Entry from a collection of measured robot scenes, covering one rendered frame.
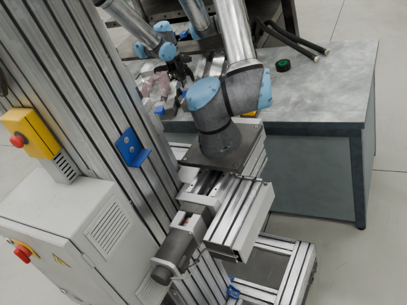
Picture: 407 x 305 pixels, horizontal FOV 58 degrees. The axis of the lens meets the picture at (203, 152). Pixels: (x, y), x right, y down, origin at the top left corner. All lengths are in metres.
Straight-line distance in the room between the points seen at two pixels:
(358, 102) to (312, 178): 0.48
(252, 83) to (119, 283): 0.68
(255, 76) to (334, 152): 0.81
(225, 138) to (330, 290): 1.12
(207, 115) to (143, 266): 0.49
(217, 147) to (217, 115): 0.12
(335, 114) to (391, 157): 1.01
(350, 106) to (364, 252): 0.82
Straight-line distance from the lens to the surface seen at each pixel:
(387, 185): 2.44
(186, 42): 2.72
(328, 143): 1.78
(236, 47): 1.13
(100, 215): 0.97
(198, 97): 1.09
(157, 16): 2.75
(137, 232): 1.09
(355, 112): 1.66
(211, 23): 1.56
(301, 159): 1.88
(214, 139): 1.17
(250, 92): 1.10
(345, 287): 2.05
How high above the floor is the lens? 1.80
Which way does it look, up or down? 38 degrees down
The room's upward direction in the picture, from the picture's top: 22 degrees counter-clockwise
